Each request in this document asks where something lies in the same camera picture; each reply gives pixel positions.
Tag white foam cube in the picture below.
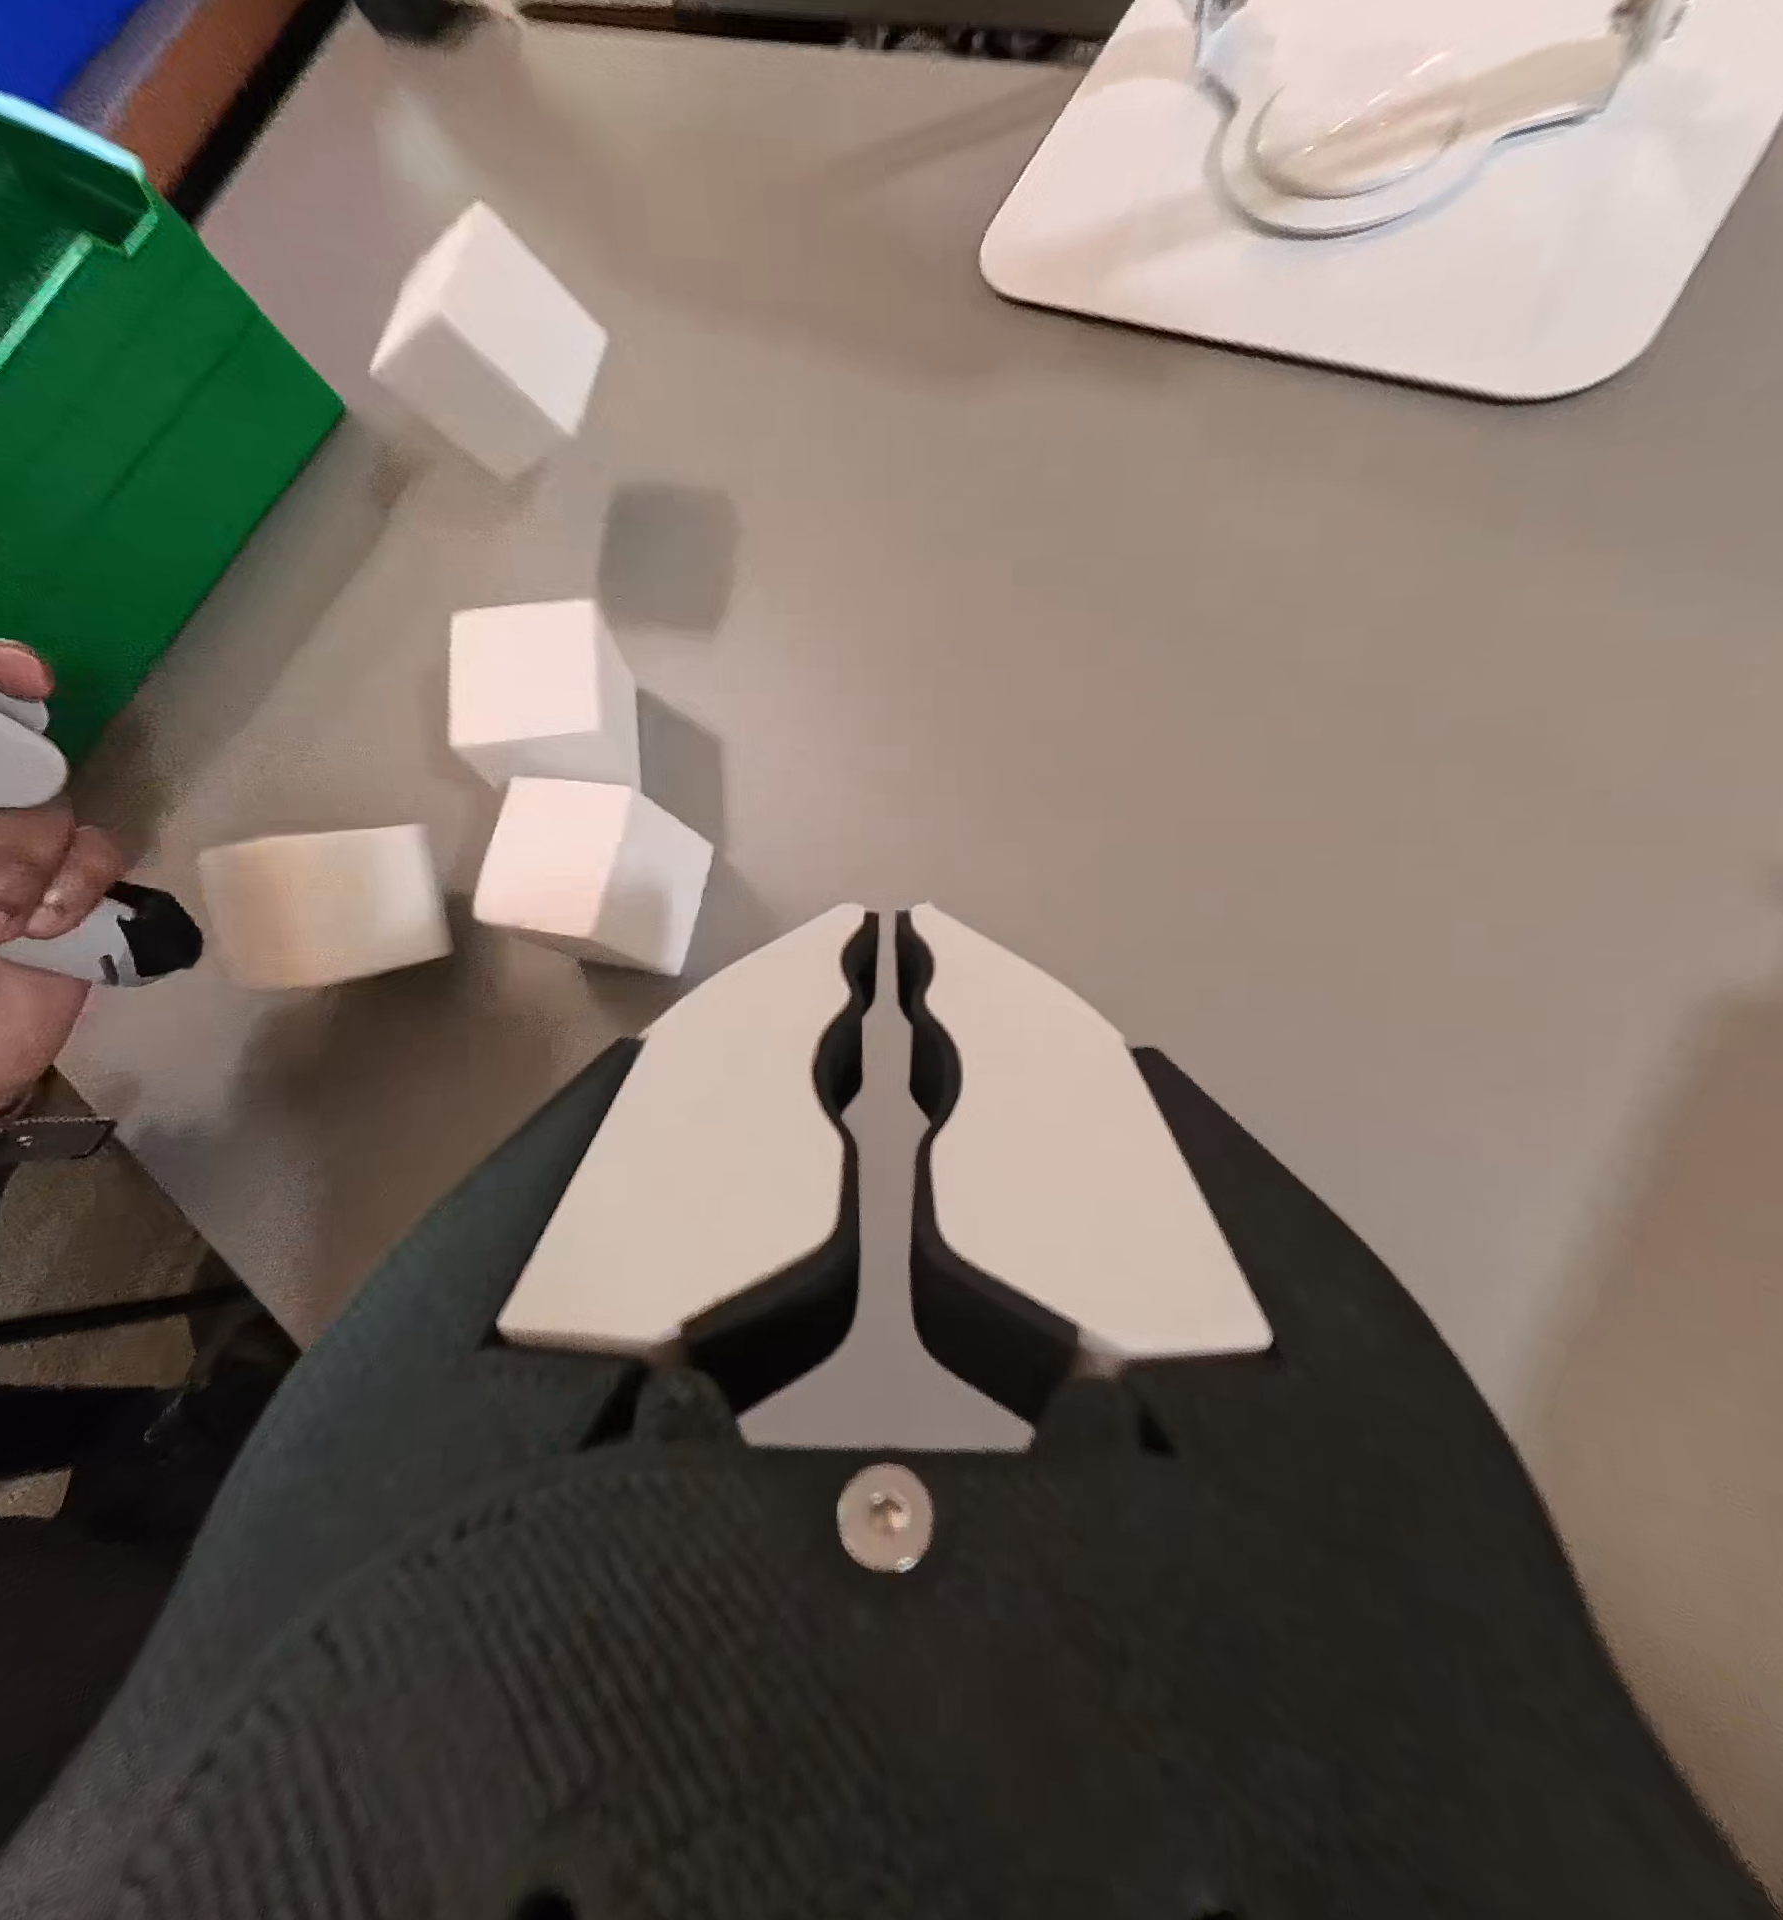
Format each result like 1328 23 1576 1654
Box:
448 599 643 788
199 821 456 994
474 777 718 978
368 198 611 483

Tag white wooden document stand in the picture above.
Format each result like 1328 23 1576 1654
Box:
979 0 1783 406

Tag green plastic bin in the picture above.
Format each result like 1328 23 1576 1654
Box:
0 81 347 765

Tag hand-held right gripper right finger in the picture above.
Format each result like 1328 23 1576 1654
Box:
895 901 1276 1424

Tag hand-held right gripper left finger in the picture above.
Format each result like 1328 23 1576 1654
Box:
495 902 882 1420

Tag dark wristband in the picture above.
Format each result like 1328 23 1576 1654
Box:
0 1115 117 1191

